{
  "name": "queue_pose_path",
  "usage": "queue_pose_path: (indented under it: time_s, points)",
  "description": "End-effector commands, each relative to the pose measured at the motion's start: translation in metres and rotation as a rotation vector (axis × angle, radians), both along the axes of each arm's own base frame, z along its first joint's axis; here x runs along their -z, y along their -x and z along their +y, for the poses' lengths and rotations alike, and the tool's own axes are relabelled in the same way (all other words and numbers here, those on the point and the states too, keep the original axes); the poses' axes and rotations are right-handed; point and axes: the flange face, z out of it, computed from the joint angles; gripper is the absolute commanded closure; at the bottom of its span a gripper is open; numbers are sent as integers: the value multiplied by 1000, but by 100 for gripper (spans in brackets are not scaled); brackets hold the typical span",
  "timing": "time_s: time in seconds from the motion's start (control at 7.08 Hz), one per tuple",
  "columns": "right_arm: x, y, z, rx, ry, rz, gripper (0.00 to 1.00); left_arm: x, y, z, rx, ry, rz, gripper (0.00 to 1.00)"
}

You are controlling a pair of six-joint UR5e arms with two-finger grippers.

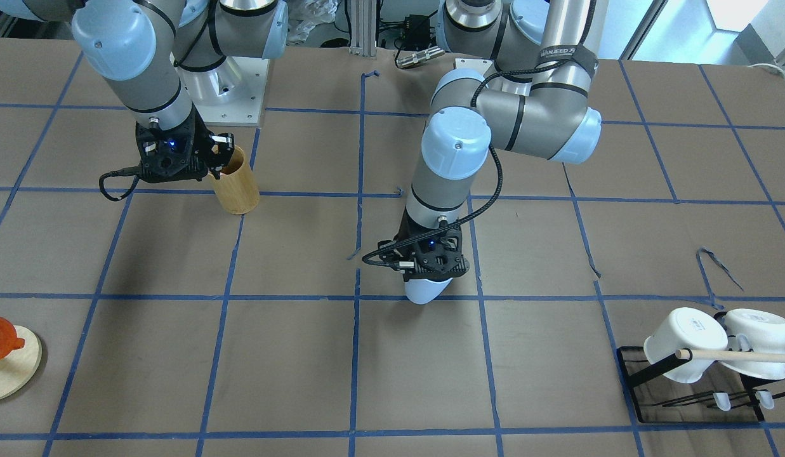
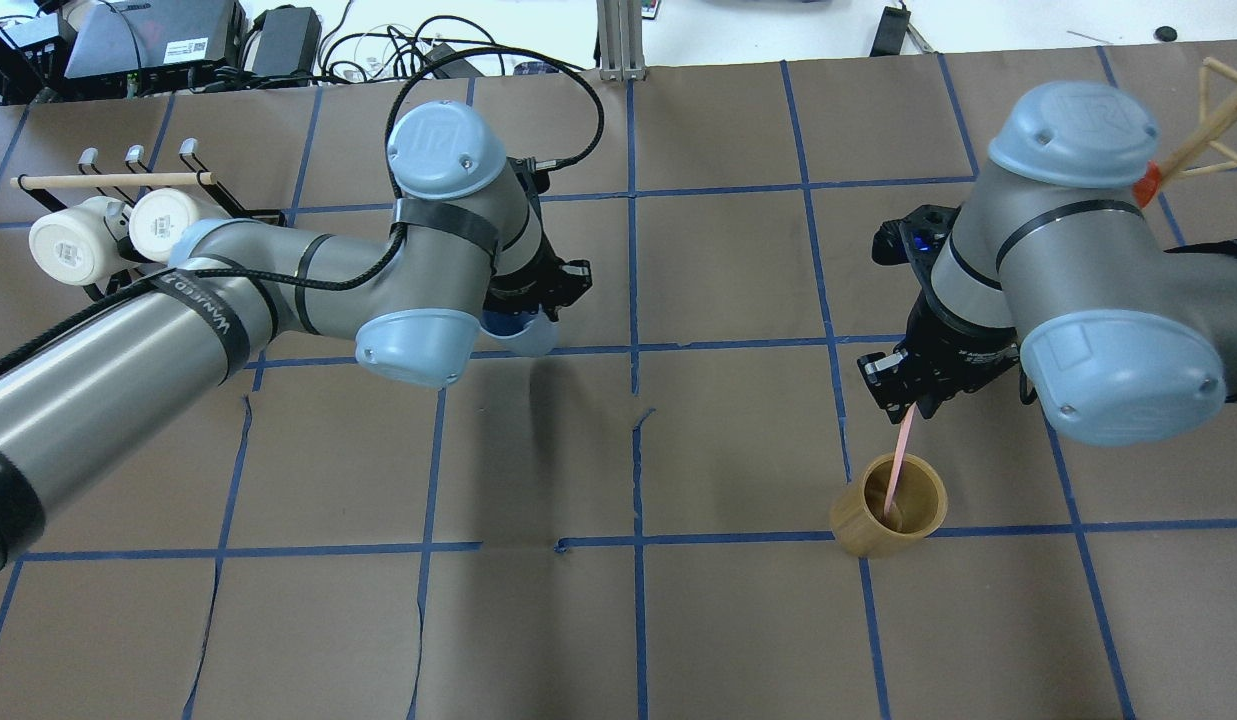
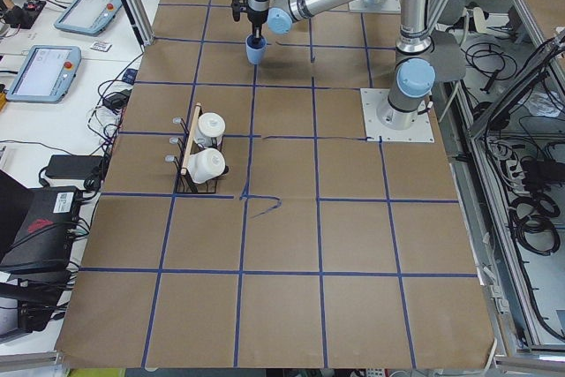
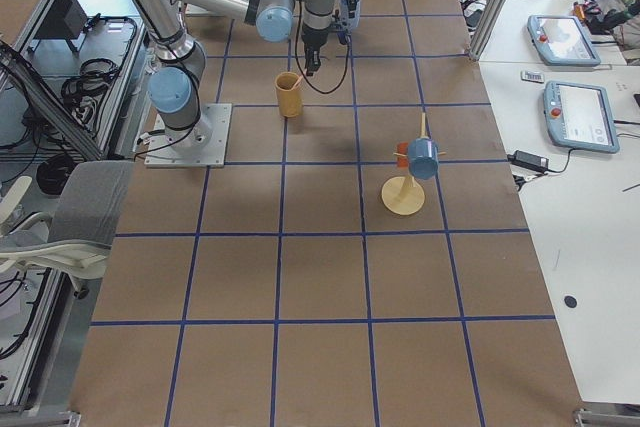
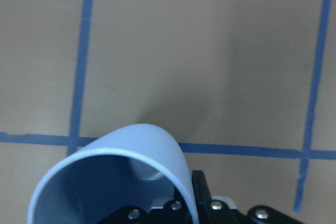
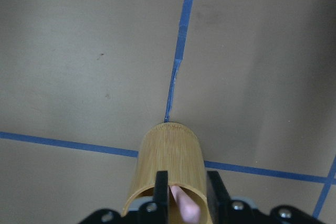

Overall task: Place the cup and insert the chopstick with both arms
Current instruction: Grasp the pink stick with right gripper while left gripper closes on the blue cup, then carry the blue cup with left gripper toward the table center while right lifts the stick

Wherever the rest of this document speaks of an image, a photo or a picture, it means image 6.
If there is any bamboo chopstick holder cup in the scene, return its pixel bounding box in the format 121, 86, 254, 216
122, 122, 212, 223

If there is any pink chopstick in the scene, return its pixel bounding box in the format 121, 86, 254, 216
170, 185, 201, 223

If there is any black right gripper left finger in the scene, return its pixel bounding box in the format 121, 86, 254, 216
153, 171, 169, 223

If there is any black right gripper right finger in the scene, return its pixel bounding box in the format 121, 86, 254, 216
206, 171, 231, 224

